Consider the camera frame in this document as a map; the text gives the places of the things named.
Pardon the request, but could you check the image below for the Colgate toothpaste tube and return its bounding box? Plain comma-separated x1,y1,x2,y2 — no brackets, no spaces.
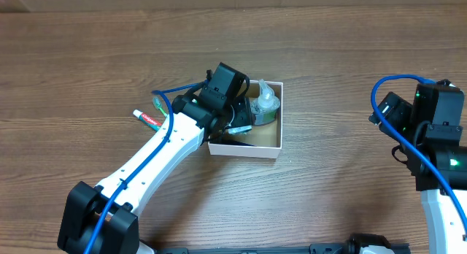
133,109,162,131

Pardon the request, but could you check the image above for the green white soap bar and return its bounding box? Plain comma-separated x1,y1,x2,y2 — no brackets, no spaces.
227,126,252,135

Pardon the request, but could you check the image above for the blue disposable razor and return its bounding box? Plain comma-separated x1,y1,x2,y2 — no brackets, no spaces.
220,140,255,147

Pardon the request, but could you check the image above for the clear soap pump bottle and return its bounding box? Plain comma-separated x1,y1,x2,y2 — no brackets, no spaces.
250,79,280,126

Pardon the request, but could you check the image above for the white cardboard box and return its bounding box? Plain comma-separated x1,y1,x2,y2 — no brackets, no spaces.
207,78,284,159

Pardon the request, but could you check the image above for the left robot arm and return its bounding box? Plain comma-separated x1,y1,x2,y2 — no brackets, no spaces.
57,63,250,254

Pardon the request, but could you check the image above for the green toothbrush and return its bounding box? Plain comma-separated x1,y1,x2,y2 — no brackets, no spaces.
152,96,168,118

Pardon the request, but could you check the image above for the right blue cable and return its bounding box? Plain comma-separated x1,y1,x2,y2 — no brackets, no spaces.
370,74,467,235

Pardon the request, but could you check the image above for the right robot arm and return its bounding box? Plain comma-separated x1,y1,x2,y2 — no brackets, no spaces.
368,75,466,253

